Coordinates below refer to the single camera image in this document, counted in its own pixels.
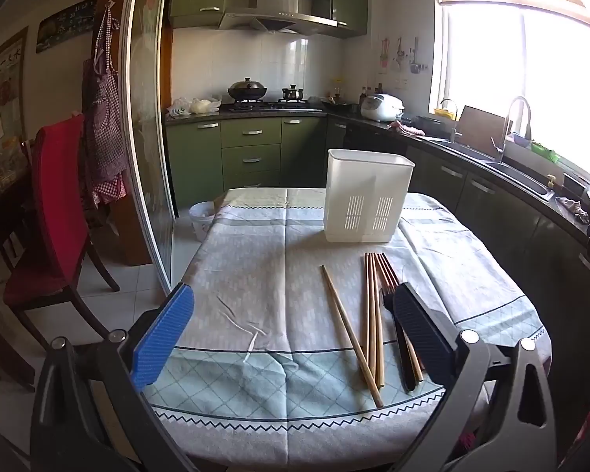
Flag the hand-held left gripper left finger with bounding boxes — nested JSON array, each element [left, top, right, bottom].
[[29, 282, 197, 472]]

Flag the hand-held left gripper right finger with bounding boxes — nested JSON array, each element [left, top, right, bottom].
[[388, 282, 559, 472]]

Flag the light wooden chopstick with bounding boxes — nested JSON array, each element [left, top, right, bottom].
[[372, 253, 385, 389], [367, 253, 377, 380], [376, 253, 424, 385], [361, 253, 371, 377], [321, 264, 385, 409]]

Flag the black fork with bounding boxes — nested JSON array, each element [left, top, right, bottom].
[[380, 285, 418, 393]]

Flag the white plastic utensil holder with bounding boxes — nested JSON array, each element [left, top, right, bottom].
[[323, 148, 416, 244]]

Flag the wooden door pillar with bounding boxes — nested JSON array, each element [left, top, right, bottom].
[[98, 0, 153, 266]]

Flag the white trash bin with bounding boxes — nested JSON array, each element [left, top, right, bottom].
[[189, 201, 216, 243]]

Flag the dark wooden chair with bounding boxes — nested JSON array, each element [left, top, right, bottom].
[[0, 236, 35, 394]]

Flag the red covered wooden chair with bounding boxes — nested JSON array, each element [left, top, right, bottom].
[[2, 114, 121, 340]]

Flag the steel double sink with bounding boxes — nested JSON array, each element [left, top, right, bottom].
[[425, 135, 556, 202]]

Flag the grey rag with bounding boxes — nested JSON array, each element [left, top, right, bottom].
[[555, 197, 590, 224]]

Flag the green base cabinets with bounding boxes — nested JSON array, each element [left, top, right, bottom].
[[166, 115, 328, 207]]

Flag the red kitchen cloth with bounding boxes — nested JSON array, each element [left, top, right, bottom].
[[388, 120, 426, 137]]

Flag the brown cutting board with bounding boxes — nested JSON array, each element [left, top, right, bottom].
[[456, 105, 507, 155]]

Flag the red checked apron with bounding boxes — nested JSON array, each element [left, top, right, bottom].
[[81, 2, 129, 210]]

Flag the sliding glass door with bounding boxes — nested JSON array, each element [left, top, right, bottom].
[[119, 0, 178, 293]]

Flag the green plastic tray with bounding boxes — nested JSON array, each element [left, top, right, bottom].
[[506, 133, 561, 164]]

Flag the cluttered dining table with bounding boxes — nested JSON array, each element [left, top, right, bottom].
[[0, 138, 35, 237]]

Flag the white rice cooker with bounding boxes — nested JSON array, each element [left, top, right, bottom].
[[360, 93, 405, 123]]

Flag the tall steel faucet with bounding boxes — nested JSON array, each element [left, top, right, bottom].
[[492, 96, 533, 164]]

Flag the white plastic bags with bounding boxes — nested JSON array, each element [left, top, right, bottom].
[[167, 96, 222, 118]]

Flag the black gas stove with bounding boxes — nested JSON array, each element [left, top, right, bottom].
[[223, 99, 320, 111]]

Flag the black lidded wok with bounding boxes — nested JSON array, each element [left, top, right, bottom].
[[227, 77, 267, 101]]

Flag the kitchen window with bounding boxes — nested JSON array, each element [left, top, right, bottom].
[[430, 5, 590, 178]]

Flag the steel range hood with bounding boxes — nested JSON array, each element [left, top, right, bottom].
[[219, 0, 339, 35]]

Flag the wall hung kitchen tools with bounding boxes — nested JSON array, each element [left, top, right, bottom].
[[378, 34, 428, 77]]

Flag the framed wall poster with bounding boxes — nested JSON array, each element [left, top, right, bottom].
[[0, 27, 30, 158]]

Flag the dark wall calendar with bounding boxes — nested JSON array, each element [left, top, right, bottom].
[[35, 0, 99, 54]]

